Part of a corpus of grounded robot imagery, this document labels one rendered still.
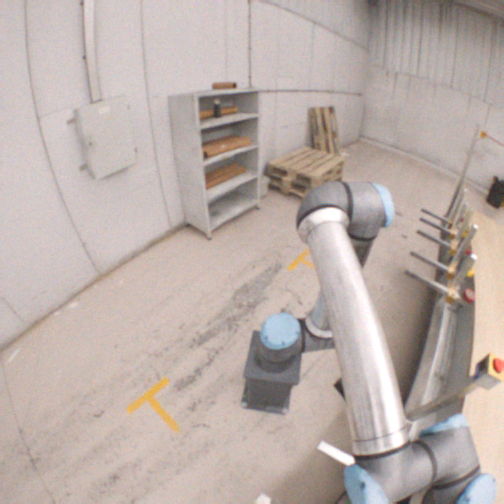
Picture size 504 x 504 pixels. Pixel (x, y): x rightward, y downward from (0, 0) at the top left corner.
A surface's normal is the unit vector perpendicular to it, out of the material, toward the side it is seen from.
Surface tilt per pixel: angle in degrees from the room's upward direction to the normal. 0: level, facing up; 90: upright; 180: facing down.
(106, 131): 90
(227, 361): 0
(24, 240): 90
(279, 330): 5
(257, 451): 0
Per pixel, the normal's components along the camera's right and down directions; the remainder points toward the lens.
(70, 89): 0.76, 0.43
